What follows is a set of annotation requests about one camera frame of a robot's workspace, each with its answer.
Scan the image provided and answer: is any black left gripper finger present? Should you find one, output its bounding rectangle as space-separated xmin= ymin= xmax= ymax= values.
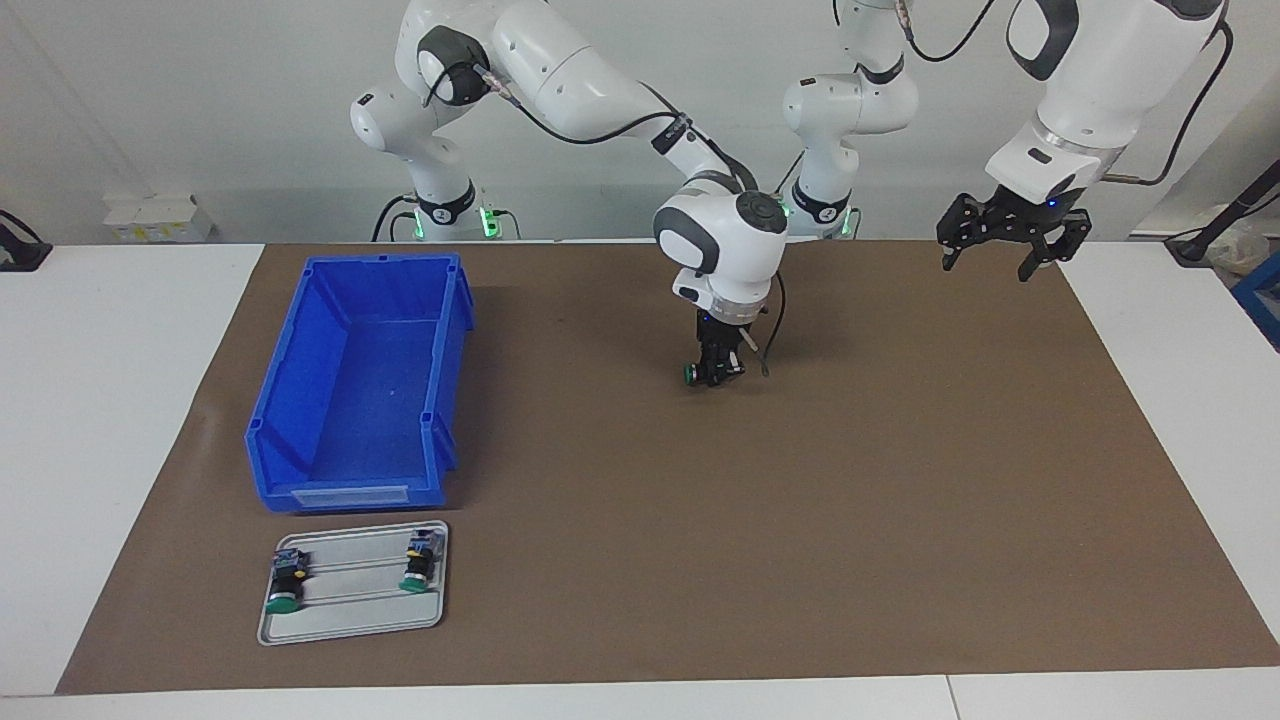
xmin=937 ymin=195 xmax=991 ymax=273
xmin=1018 ymin=210 xmax=1093 ymax=283

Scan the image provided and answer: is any brown table mat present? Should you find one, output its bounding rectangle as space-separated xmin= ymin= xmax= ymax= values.
xmin=55 ymin=238 xmax=1280 ymax=696

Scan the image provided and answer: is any black stand pole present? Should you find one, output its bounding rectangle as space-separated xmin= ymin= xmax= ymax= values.
xmin=1165 ymin=158 xmax=1280 ymax=266

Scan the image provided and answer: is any clear plastic bag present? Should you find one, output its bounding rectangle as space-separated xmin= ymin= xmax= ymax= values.
xmin=1205 ymin=222 xmax=1276 ymax=279

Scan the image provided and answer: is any blue crate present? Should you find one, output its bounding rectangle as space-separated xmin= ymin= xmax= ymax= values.
xmin=1232 ymin=250 xmax=1280 ymax=353

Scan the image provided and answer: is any blue plastic storage bin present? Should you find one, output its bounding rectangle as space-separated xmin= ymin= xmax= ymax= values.
xmin=245 ymin=252 xmax=476 ymax=514

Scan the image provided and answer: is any silver metal tray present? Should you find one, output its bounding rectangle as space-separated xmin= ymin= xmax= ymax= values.
xmin=257 ymin=520 xmax=450 ymax=647

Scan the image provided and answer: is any black table clamp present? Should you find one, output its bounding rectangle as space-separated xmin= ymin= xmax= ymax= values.
xmin=0 ymin=210 xmax=53 ymax=273

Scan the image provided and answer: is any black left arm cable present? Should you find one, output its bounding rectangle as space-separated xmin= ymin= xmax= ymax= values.
xmin=895 ymin=0 xmax=1234 ymax=188

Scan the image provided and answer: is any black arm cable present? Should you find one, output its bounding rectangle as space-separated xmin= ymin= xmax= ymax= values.
xmin=895 ymin=0 xmax=1234 ymax=188
xmin=425 ymin=60 xmax=787 ymax=379

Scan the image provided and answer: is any black base power cable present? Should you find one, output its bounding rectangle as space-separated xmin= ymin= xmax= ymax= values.
xmin=372 ymin=193 xmax=413 ymax=243
xmin=772 ymin=150 xmax=807 ymax=216

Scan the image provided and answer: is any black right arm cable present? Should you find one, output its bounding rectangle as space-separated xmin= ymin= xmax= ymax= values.
xmin=425 ymin=60 xmax=787 ymax=379

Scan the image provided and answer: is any white wall socket box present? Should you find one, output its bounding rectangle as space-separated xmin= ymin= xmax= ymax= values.
xmin=103 ymin=195 xmax=214 ymax=244

